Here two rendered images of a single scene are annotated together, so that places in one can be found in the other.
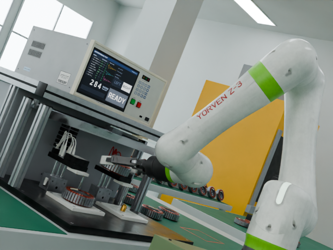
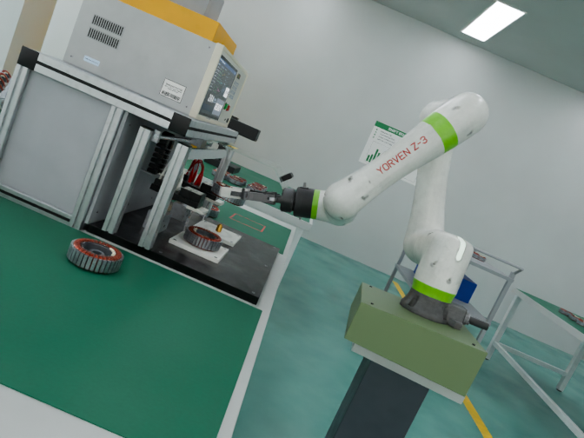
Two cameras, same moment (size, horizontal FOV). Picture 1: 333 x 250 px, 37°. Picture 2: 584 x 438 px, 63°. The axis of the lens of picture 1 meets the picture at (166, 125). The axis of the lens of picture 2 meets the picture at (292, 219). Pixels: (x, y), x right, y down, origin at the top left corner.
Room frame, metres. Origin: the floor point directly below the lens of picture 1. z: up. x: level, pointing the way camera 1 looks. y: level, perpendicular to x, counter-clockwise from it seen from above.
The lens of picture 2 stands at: (0.49, 0.88, 1.16)
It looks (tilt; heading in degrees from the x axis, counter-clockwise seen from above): 8 degrees down; 321
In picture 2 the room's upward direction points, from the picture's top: 24 degrees clockwise
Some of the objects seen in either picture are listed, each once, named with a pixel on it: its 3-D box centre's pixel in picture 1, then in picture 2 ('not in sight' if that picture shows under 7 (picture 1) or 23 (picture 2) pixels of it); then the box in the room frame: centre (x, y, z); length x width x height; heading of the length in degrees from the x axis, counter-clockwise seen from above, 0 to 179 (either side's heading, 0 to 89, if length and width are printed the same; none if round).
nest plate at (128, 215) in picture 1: (122, 212); (217, 232); (1.87, 0.03, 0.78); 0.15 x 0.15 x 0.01; 51
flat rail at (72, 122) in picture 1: (108, 135); (209, 153); (1.84, 0.19, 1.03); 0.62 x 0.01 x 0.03; 141
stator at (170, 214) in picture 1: (168, 213); not in sight; (2.38, -0.17, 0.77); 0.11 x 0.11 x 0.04
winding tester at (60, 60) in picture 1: (92, 76); (168, 68); (1.99, 0.35, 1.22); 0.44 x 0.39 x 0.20; 141
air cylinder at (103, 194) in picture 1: (99, 193); (181, 210); (1.96, 0.15, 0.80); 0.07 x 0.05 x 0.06; 141
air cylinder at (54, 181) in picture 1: (53, 183); (157, 219); (1.77, 0.30, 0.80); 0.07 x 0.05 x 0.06; 141
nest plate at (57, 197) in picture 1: (75, 203); (200, 246); (1.68, 0.19, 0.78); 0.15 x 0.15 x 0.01; 51
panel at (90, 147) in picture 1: (72, 149); (152, 165); (1.93, 0.31, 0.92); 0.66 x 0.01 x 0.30; 141
